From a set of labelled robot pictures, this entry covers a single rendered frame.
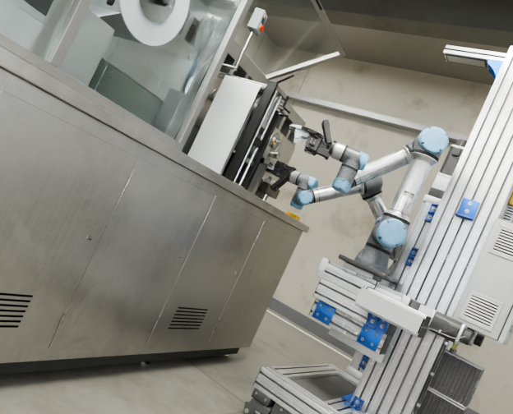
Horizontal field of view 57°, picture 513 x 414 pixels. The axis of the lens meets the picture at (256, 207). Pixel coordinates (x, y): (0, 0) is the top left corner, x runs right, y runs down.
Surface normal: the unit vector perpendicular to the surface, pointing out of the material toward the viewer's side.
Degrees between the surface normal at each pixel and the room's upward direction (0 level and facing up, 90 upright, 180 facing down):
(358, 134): 90
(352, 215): 90
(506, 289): 90
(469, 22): 90
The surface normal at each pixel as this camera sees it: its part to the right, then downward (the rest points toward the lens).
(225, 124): -0.43, -0.23
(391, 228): -0.17, 0.04
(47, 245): 0.80, 0.36
